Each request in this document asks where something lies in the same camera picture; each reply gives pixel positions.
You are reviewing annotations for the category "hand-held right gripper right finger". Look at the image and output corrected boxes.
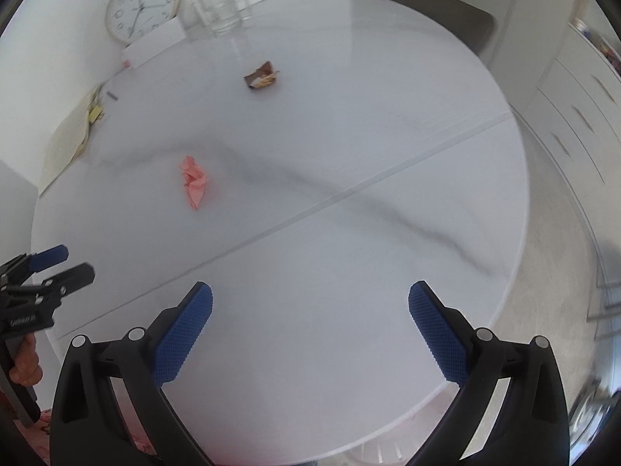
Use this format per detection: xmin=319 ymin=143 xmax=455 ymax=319
xmin=405 ymin=280 xmax=571 ymax=466

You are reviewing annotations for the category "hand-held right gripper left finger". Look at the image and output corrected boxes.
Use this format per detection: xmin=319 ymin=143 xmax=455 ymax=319
xmin=50 ymin=282 xmax=214 ymax=466

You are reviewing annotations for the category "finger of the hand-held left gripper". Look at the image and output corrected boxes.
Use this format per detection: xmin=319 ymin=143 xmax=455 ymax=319
xmin=0 ymin=262 xmax=96 ymax=302
xmin=0 ymin=245 xmax=69 ymax=286

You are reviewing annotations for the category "white plastic bin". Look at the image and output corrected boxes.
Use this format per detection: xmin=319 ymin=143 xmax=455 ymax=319
xmin=347 ymin=434 xmax=418 ymax=466

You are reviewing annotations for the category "person's left hand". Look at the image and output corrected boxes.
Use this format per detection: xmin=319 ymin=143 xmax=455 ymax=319
xmin=10 ymin=336 xmax=43 ymax=389

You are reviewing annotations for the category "beige paper with yellow notes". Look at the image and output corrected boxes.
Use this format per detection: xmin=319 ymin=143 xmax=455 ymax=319
xmin=39 ymin=85 xmax=105 ymax=195

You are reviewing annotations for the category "pink crumpled paper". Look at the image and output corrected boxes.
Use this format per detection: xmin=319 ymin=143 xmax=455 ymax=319
xmin=179 ymin=155 xmax=212 ymax=212

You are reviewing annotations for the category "white paper sheet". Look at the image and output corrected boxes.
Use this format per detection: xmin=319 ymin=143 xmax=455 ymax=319
xmin=121 ymin=19 xmax=187 ymax=69

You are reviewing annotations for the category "brown gold candy wrapper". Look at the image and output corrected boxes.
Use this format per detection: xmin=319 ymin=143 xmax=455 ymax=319
xmin=244 ymin=61 xmax=283 ymax=90

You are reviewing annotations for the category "white drawer cabinet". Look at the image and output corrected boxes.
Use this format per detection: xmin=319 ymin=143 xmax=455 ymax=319
xmin=514 ymin=19 xmax=621 ymax=195

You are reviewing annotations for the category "clear glass container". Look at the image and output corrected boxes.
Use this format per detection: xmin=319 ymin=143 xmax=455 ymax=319
xmin=191 ymin=0 xmax=253 ymax=37

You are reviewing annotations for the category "grey chair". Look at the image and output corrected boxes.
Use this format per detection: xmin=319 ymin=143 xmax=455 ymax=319
xmin=373 ymin=0 xmax=496 ymax=54

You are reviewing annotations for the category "round white wall clock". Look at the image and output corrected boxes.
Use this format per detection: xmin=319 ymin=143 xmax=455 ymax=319
xmin=106 ymin=0 xmax=182 ymax=44

